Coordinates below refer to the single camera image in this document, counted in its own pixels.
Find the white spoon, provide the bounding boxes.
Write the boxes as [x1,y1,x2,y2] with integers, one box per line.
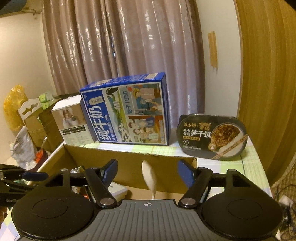
[142,161,157,200]

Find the large brown cardboard box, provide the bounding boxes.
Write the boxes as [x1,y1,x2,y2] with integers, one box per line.
[39,108,65,150]

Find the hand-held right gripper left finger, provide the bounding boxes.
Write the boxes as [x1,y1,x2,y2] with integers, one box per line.
[44,159,119,208]

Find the orange handled screwdriver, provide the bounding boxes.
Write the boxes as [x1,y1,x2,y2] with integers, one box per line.
[35,137,49,163]

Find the silver foil bag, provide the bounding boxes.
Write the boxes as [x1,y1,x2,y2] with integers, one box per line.
[69,165,89,194]

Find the crumpled silver white bag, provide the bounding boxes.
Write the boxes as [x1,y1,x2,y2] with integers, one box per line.
[9,126,37,167]

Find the shiny pink curtain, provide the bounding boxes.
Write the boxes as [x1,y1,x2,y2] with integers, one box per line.
[42,0,205,121]

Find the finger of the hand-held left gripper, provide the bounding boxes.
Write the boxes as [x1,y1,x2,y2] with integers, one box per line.
[0,163,49,182]
[0,181,35,193]

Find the white scalloped cardboard piece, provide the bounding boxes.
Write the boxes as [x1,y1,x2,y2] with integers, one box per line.
[18,97,43,121]

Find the white square power adapter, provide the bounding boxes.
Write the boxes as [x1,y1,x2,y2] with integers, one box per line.
[108,181,128,202]

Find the blue milk carton box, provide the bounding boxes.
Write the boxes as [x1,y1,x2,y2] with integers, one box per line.
[79,72,171,146]

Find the wooden door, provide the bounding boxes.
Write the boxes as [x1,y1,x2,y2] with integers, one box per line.
[233,0,296,179]

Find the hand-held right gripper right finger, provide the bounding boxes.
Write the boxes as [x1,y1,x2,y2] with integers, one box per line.
[178,159,253,208]

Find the yellow plastic bag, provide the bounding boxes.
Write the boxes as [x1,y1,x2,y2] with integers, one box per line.
[3,85,26,132]

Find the green tissue packs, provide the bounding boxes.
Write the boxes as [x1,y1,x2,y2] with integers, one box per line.
[38,92,59,109]

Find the desktop with checked cloth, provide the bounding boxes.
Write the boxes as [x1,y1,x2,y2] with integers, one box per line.
[0,137,281,241]

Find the black instant rice bowl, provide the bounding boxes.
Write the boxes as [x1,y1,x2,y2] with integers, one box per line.
[176,113,248,161]

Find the black floor cable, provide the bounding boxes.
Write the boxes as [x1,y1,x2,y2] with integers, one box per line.
[276,185,295,234]

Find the white photo product box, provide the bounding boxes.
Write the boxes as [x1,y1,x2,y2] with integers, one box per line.
[51,97,95,146]

